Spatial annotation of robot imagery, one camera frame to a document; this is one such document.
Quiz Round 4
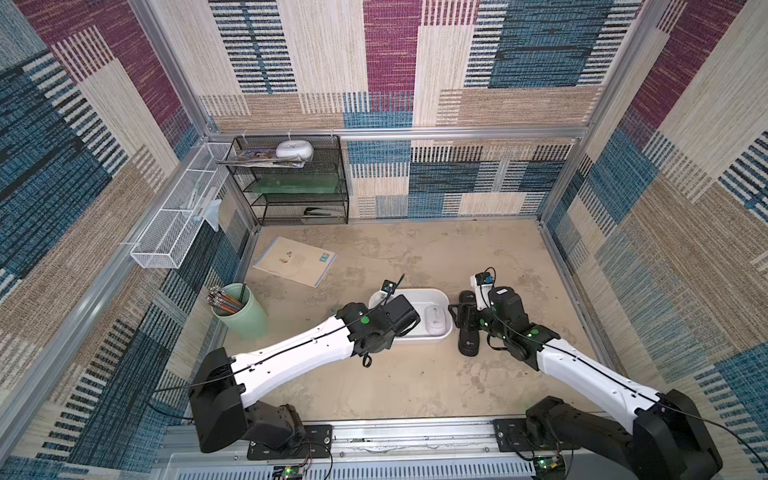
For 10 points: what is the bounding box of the small black Lecoo mouse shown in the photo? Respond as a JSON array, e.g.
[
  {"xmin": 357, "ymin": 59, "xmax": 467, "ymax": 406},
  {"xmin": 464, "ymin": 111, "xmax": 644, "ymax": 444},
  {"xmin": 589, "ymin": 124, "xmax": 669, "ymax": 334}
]
[{"xmin": 458, "ymin": 290, "xmax": 480, "ymax": 357}]

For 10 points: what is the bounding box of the white storage box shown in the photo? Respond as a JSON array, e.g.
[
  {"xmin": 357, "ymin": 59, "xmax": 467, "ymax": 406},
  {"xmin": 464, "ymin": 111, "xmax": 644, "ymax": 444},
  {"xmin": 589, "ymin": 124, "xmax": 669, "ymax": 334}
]
[{"xmin": 394, "ymin": 288, "xmax": 454, "ymax": 344}]

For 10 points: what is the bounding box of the white mouse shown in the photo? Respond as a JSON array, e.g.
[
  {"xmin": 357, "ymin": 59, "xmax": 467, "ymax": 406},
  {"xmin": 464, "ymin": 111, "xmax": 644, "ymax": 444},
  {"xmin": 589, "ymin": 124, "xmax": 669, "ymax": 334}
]
[{"xmin": 424, "ymin": 305, "xmax": 447, "ymax": 337}]

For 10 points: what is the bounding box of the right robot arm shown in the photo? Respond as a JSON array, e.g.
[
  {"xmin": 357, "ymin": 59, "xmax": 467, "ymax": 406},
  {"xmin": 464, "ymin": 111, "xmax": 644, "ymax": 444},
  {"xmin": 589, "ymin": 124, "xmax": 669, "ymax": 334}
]
[{"xmin": 449, "ymin": 285, "xmax": 723, "ymax": 479}]

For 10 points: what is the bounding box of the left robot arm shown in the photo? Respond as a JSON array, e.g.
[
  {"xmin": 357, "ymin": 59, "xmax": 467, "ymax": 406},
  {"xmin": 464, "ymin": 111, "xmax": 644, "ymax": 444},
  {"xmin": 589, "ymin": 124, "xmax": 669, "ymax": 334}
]
[{"xmin": 187, "ymin": 295, "xmax": 420, "ymax": 453}]

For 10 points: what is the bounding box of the beige booklet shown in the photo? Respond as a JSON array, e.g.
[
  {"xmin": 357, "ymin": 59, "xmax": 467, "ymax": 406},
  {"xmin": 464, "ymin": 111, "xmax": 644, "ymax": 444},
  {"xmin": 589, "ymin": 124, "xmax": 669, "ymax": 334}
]
[{"xmin": 253, "ymin": 237, "xmax": 337, "ymax": 288}]

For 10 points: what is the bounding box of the green pencil cup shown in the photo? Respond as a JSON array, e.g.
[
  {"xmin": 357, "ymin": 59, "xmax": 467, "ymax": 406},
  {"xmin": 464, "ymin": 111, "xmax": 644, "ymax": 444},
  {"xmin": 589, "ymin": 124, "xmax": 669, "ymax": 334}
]
[{"xmin": 209, "ymin": 283, "xmax": 268, "ymax": 340}]

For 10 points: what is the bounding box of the black item bottom shelf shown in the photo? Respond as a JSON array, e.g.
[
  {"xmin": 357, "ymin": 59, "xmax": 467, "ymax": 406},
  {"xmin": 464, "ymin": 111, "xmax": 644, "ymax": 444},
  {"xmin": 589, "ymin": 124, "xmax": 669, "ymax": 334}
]
[{"xmin": 303, "ymin": 207, "xmax": 343, "ymax": 218}]

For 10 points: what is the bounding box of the coloured pencils bundle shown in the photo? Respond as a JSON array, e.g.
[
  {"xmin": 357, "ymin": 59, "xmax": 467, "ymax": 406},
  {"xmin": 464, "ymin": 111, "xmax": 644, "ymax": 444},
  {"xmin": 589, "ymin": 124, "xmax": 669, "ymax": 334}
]
[{"xmin": 207, "ymin": 286, "xmax": 244, "ymax": 316}]

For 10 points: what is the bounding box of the green tray on shelf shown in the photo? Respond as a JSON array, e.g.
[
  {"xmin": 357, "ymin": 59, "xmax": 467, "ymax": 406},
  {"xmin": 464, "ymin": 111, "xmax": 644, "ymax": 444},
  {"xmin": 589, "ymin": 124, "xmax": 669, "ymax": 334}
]
[{"xmin": 245, "ymin": 174, "xmax": 340, "ymax": 195}]

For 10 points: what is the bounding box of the white round device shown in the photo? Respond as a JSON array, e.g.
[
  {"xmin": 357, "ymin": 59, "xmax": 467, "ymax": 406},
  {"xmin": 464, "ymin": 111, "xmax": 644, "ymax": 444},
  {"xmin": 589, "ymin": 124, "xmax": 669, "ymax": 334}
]
[{"xmin": 275, "ymin": 139, "xmax": 314, "ymax": 161}]

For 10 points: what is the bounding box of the magazine on shelf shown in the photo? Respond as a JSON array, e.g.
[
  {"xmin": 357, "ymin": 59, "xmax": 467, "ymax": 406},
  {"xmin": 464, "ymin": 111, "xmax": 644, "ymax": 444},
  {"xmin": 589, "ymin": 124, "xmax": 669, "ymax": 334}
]
[{"xmin": 218, "ymin": 149, "xmax": 306, "ymax": 169}]

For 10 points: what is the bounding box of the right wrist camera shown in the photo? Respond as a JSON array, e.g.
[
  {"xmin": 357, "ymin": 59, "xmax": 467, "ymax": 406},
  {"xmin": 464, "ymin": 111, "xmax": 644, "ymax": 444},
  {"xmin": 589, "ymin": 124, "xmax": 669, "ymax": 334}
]
[{"xmin": 472, "ymin": 271, "xmax": 494, "ymax": 311}]

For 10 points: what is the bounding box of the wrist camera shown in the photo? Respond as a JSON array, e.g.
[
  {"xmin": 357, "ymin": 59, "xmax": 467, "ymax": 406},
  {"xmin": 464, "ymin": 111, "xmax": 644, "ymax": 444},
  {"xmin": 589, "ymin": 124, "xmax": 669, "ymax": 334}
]
[
  {"xmin": 381, "ymin": 280, "xmax": 397, "ymax": 294},
  {"xmin": 472, "ymin": 271, "xmax": 494, "ymax": 311}
]

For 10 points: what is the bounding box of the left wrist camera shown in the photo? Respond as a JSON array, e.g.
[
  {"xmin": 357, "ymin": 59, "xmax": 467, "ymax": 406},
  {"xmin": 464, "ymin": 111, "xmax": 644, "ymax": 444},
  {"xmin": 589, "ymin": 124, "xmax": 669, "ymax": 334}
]
[{"xmin": 381, "ymin": 280, "xmax": 397, "ymax": 294}]

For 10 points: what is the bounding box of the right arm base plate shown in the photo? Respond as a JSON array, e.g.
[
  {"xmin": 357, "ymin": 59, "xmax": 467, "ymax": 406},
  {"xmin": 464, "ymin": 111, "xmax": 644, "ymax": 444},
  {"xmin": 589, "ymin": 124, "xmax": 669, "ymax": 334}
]
[{"xmin": 491, "ymin": 417, "xmax": 580, "ymax": 455}]

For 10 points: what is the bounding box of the aluminium front rail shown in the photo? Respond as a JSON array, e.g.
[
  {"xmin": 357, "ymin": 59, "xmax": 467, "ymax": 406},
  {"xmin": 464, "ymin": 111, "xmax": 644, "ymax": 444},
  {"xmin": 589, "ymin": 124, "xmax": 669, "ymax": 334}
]
[{"xmin": 150, "ymin": 417, "xmax": 632, "ymax": 479}]

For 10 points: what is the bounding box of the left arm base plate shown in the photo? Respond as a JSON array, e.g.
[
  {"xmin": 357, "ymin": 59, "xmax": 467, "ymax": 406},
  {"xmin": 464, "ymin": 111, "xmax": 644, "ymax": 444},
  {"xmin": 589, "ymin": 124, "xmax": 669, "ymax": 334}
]
[{"xmin": 246, "ymin": 424, "xmax": 334, "ymax": 461}]

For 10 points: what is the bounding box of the black wire shelf rack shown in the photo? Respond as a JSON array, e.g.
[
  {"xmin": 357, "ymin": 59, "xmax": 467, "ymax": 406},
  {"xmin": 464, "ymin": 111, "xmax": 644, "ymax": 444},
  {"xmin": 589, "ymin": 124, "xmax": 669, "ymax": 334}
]
[{"xmin": 219, "ymin": 135, "xmax": 350, "ymax": 227}]

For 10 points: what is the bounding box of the white wire wall basket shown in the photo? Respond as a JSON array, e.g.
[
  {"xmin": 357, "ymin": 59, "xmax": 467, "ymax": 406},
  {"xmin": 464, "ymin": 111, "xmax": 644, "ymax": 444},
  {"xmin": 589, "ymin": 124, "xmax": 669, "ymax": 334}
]
[{"xmin": 130, "ymin": 143, "xmax": 229, "ymax": 269}]

